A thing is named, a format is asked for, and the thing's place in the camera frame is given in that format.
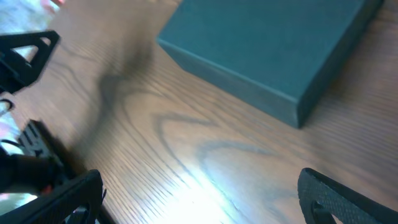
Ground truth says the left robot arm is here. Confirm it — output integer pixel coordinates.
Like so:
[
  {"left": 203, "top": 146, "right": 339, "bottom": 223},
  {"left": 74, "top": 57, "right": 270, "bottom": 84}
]
[{"left": 1, "top": 30, "right": 61, "bottom": 194}]

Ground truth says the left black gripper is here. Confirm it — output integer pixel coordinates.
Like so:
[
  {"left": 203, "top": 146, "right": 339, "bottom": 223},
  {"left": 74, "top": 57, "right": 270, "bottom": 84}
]
[{"left": 1, "top": 30, "right": 60, "bottom": 93}]

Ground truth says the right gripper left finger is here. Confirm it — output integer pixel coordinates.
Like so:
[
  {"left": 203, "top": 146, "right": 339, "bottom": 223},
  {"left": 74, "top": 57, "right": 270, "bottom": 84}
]
[{"left": 1, "top": 169, "right": 103, "bottom": 224}]

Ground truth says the dark green box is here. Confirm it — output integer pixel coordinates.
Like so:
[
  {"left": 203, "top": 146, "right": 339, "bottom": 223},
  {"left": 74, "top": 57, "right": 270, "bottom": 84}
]
[{"left": 157, "top": 0, "right": 382, "bottom": 128}]

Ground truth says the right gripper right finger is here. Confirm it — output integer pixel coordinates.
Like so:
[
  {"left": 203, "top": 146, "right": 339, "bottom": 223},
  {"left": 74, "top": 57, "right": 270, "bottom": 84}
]
[{"left": 297, "top": 168, "right": 397, "bottom": 224}]

